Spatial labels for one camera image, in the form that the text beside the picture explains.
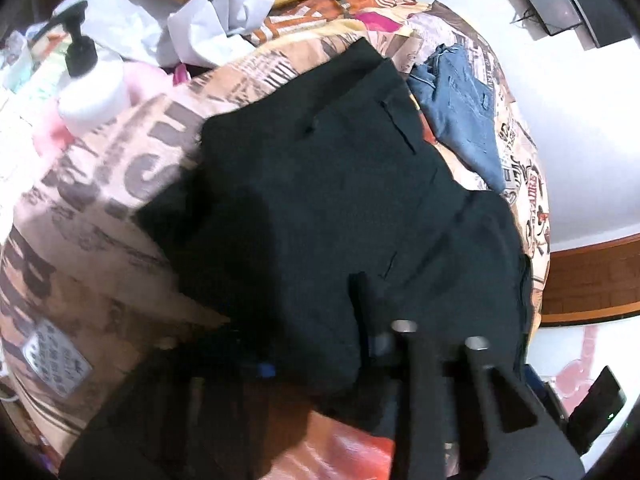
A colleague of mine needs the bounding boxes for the black pants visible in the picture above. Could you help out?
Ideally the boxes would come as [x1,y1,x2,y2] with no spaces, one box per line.
[137,40,532,430]

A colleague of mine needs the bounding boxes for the newspaper print bed cover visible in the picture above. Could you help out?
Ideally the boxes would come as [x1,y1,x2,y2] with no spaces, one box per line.
[1,0,550,472]

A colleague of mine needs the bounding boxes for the white pump bottle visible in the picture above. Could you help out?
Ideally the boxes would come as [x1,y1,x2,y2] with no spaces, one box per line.
[30,0,131,136]

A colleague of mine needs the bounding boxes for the folded blue jeans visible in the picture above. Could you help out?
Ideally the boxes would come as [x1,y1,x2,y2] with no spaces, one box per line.
[408,44,506,193]

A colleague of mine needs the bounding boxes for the white cloth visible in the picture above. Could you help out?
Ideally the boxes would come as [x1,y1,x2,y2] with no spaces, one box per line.
[167,0,274,67]

